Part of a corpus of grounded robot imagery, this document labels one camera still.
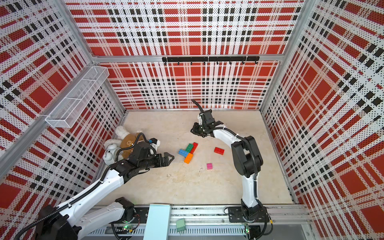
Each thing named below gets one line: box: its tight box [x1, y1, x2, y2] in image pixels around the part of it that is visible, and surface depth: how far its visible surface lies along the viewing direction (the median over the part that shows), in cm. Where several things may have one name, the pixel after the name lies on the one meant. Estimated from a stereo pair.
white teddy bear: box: [104, 126, 142, 162], surface depth 96 cm
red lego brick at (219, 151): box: [214, 147, 225, 156], surface depth 98 cm
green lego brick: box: [185, 143, 194, 153], surface depth 97 cm
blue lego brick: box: [178, 149, 189, 158], surface depth 96 cm
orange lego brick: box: [184, 153, 194, 164], surface depth 93 cm
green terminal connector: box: [176, 218, 186, 232], surface depth 71 cm
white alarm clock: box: [103, 143, 122, 166], surface depth 86 cm
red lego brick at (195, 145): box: [190, 142, 199, 154], surface depth 100 cm
